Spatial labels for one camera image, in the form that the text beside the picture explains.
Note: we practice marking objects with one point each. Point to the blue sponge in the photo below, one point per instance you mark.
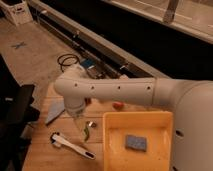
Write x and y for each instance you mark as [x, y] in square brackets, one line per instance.
[136, 143]

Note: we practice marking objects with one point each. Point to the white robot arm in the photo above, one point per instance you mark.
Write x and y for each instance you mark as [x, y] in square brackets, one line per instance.
[190, 101]

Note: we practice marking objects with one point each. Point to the yellow plastic tray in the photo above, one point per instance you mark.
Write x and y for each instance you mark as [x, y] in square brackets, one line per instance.
[155, 126]

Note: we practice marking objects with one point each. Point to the blue power box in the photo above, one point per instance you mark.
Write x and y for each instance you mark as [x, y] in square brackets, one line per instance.
[87, 63]

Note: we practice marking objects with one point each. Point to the green chili pepper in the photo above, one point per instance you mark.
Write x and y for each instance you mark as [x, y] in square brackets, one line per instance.
[86, 131]

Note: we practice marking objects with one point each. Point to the white storage crate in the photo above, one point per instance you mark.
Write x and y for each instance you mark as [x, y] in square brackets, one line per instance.
[17, 13]

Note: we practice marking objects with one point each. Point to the white handled brush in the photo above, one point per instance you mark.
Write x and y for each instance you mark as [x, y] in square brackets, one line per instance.
[59, 140]

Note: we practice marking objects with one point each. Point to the black chair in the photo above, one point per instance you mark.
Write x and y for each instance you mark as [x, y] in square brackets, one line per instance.
[15, 112]

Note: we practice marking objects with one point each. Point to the metal floor rail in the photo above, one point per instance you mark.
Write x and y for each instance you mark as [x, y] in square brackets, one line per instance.
[160, 38]

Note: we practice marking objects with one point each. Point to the small metal peeler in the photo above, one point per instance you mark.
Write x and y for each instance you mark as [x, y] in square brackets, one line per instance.
[92, 124]

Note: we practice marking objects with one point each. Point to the grey triangular cloth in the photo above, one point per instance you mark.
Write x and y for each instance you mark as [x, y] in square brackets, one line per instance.
[54, 111]

